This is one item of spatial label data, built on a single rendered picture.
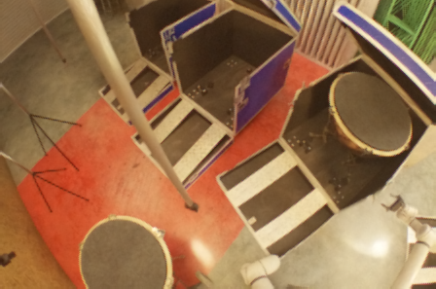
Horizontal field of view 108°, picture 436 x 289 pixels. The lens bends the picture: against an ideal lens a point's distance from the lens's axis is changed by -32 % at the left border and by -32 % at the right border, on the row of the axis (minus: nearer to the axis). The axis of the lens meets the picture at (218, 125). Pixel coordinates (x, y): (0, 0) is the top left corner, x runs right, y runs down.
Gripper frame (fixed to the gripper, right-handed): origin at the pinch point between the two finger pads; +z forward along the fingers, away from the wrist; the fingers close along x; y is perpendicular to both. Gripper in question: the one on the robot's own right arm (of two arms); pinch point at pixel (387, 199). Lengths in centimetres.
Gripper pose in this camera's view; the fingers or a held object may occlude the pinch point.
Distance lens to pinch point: 205.0
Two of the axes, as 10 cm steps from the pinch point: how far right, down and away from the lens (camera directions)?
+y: -4.7, 4.7, -7.5
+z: -8.7, -4.0, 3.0
